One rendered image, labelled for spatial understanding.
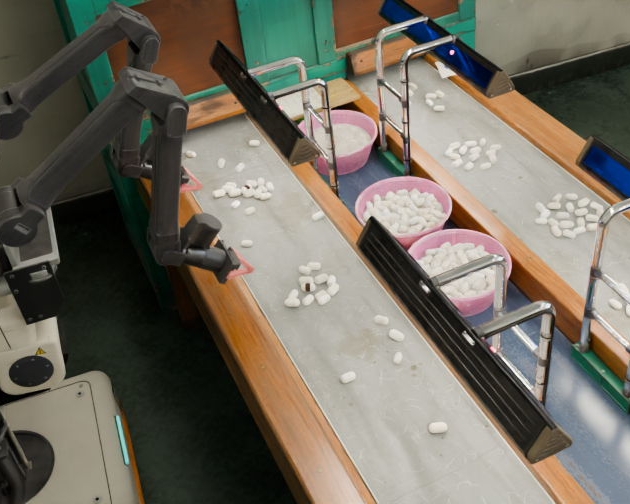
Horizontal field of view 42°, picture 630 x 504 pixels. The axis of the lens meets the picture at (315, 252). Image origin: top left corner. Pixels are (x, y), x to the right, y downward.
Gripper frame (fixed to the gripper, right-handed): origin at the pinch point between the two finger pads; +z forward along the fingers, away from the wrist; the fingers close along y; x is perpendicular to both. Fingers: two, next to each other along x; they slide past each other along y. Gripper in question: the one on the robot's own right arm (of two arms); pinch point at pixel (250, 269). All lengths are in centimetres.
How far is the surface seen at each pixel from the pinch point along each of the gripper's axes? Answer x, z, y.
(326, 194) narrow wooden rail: -14.8, 31.0, 29.4
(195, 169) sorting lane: 6, 11, 66
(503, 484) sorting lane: -7, 26, -73
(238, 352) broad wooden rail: 13.7, -1.8, -15.6
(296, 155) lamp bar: -28.5, 0.4, 9.0
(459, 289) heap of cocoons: -21, 44, -20
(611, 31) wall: -106, 220, 146
